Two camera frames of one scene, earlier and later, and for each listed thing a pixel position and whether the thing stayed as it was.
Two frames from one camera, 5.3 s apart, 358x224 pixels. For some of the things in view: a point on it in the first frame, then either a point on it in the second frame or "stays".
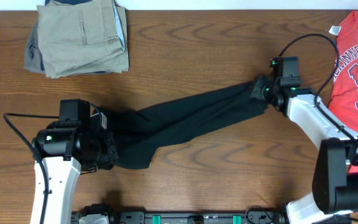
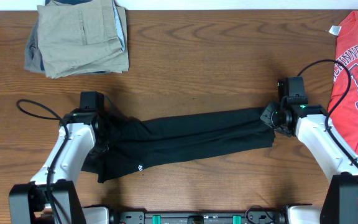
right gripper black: [258, 88] to [268, 115]
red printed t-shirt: [353, 104] stays
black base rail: [196, 217] stays
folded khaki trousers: [88, 37] stays
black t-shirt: [140, 130] to [132, 145]
